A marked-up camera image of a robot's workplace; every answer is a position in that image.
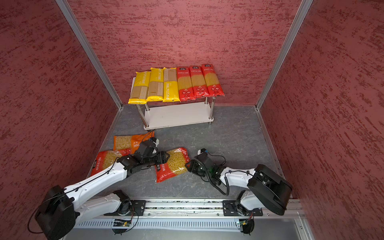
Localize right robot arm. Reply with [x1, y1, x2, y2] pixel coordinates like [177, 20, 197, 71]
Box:
[186, 149, 293, 217]

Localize white two-tier shelf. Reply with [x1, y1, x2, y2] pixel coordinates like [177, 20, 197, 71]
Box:
[129, 70, 220, 131]

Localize red spaghetti bag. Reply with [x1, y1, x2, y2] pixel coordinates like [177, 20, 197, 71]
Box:
[189, 66, 210, 98]
[201, 64, 225, 97]

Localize aluminium rail front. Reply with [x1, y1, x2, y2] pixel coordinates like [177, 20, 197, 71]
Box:
[61, 197, 305, 219]

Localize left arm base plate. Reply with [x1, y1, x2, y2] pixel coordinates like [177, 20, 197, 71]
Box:
[104, 200, 147, 217]

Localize red macaroni bag large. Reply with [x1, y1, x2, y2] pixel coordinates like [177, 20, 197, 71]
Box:
[155, 148, 191, 183]

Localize yellow spaghetti bag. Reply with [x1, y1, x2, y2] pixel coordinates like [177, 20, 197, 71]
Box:
[163, 68, 181, 103]
[147, 68, 164, 102]
[128, 71, 151, 105]

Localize clear labelled spaghetti bag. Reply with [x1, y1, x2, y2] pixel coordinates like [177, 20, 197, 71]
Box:
[176, 67, 196, 102]

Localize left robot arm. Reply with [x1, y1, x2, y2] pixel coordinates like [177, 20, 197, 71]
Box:
[32, 138, 170, 240]

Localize orange pastatime macaroni bag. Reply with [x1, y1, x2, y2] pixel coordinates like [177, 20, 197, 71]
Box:
[113, 131, 155, 154]

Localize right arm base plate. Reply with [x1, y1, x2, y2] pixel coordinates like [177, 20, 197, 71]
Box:
[222, 200, 263, 217]

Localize corner aluminium post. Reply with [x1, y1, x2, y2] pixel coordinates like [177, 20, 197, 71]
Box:
[56, 0, 123, 111]
[256, 0, 313, 111]

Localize right corner aluminium post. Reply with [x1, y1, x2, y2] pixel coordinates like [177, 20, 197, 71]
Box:
[256, 0, 313, 111]

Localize left corner aluminium post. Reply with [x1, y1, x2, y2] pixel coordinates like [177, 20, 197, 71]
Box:
[56, 0, 123, 111]

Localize red macaroni bag small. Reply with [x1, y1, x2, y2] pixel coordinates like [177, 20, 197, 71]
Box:
[91, 149, 131, 176]

